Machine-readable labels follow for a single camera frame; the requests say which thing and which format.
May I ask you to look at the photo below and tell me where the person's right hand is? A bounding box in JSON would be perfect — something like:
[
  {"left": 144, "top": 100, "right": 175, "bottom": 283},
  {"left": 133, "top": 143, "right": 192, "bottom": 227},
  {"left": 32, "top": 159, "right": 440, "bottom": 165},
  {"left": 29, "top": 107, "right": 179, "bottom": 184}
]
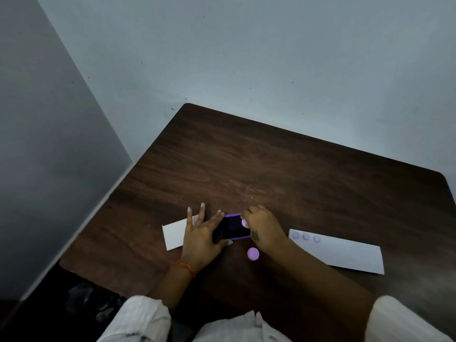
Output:
[{"left": 240, "top": 205, "right": 290, "bottom": 256}]

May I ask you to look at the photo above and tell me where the person's left hand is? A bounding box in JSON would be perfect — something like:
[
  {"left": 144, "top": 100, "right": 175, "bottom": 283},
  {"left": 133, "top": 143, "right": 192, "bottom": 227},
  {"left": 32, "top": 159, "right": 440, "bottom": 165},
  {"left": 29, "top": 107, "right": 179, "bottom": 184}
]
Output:
[{"left": 181, "top": 203, "right": 234, "bottom": 273}]

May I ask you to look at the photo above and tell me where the purple ink pad box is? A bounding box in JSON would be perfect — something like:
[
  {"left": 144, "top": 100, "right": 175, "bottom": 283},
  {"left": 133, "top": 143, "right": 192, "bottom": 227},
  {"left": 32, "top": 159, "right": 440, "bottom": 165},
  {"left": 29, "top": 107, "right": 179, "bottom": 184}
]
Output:
[{"left": 213, "top": 212, "right": 252, "bottom": 243}]

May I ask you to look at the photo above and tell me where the person's right forearm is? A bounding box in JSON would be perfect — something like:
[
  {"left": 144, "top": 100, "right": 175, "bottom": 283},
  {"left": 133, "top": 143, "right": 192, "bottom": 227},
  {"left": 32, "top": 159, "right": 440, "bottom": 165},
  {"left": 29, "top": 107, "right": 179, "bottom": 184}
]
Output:
[{"left": 265, "top": 237, "right": 379, "bottom": 333}]

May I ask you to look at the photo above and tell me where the person's left forearm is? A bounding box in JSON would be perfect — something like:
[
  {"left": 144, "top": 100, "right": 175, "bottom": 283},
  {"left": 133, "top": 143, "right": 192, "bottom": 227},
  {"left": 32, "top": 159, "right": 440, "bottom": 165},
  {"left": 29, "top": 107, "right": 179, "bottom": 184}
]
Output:
[{"left": 148, "top": 265, "right": 195, "bottom": 312}]

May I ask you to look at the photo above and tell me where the plain white paper strip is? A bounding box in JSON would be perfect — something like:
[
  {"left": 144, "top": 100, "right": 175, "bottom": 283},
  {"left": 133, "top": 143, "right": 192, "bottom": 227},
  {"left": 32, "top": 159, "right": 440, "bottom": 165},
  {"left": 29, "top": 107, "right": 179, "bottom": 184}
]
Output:
[{"left": 162, "top": 214, "right": 200, "bottom": 252}]

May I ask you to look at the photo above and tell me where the white paper strip with stamps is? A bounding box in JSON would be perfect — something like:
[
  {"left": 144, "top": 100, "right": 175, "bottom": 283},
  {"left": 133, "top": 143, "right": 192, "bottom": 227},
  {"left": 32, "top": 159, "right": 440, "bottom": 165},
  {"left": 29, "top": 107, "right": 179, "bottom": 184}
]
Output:
[{"left": 288, "top": 228, "right": 385, "bottom": 275}]

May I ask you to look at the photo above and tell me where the white shirt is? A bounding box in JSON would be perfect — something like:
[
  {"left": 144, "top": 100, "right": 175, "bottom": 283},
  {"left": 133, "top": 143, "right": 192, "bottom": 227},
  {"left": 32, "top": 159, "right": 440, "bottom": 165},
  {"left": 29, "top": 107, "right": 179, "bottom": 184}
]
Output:
[{"left": 95, "top": 295, "right": 455, "bottom": 342}]

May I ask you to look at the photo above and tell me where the dark crumpled bag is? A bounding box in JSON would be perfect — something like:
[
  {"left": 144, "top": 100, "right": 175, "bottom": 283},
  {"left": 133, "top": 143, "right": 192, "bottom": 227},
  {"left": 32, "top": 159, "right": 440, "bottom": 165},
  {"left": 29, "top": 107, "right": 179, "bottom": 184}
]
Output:
[{"left": 61, "top": 280, "right": 128, "bottom": 325}]

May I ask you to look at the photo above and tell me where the orange thread bracelet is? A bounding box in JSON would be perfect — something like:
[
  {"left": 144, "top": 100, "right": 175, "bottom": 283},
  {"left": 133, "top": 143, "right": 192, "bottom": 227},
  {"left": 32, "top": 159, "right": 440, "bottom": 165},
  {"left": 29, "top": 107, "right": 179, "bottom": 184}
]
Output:
[{"left": 173, "top": 261, "right": 197, "bottom": 279}]

